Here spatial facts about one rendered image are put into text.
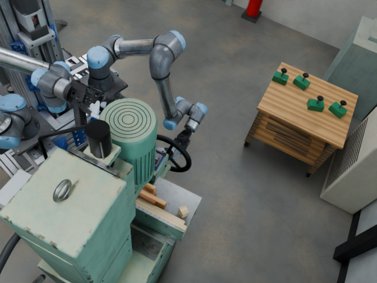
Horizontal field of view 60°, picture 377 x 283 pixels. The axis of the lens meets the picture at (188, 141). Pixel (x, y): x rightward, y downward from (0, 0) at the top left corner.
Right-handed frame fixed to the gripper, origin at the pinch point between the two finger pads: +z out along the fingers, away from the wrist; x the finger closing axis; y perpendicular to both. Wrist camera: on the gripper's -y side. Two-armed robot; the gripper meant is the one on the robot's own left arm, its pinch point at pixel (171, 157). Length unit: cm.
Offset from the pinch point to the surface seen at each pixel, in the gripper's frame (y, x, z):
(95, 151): -102, 2, 9
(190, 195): -30.8, -21.4, 11.0
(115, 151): -98, -1, 6
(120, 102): -88, 8, -7
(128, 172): -89, -5, 10
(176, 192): -31.5, -15.0, 12.9
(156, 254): -35, -22, 40
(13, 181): -103, 16, 26
